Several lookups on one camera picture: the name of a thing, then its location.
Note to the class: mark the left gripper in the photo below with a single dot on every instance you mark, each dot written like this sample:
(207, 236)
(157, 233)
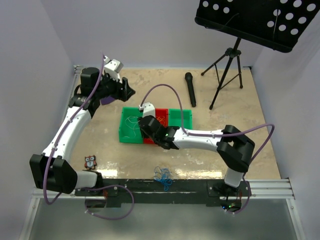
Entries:
(122, 91)

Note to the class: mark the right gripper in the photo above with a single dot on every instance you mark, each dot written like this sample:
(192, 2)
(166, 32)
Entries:
(144, 134)

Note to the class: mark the red bin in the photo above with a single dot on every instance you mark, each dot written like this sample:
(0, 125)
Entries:
(161, 115)

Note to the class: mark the green bin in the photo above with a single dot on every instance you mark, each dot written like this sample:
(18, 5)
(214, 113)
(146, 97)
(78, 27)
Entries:
(175, 118)
(129, 130)

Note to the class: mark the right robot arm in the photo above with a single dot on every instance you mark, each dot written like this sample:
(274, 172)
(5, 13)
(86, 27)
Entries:
(235, 149)

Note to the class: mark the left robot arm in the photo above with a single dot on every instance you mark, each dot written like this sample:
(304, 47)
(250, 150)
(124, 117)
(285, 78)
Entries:
(51, 170)

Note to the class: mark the purple metronome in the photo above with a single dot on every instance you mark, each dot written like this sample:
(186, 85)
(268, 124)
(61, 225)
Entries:
(107, 100)

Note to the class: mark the black microphone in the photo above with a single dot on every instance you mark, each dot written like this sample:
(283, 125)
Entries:
(189, 81)

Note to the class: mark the owl number tile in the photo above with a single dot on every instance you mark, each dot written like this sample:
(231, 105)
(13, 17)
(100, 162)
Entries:
(90, 162)

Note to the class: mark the black music stand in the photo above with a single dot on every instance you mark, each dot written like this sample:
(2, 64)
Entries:
(274, 24)

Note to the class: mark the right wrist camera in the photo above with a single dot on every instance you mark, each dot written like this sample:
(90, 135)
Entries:
(147, 109)

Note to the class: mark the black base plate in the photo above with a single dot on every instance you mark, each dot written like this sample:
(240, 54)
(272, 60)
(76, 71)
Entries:
(209, 192)

